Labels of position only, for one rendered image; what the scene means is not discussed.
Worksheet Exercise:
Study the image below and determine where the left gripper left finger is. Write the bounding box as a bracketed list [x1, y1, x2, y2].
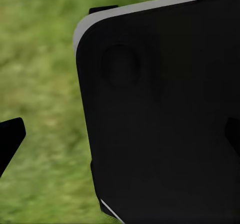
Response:
[0, 117, 26, 177]

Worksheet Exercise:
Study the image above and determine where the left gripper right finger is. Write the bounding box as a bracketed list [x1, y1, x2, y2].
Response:
[224, 117, 240, 157]

